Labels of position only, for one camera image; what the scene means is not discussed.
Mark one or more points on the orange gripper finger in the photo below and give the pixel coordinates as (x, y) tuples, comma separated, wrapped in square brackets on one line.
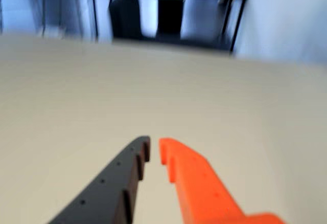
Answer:
[(204, 190)]

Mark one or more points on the dark office chair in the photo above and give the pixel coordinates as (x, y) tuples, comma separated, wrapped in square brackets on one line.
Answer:
[(125, 14)]

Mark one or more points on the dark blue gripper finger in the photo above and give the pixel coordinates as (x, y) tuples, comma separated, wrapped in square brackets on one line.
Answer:
[(102, 196)]

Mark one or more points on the black waste bin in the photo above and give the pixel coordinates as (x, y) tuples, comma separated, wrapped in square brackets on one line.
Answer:
[(169, 14)]

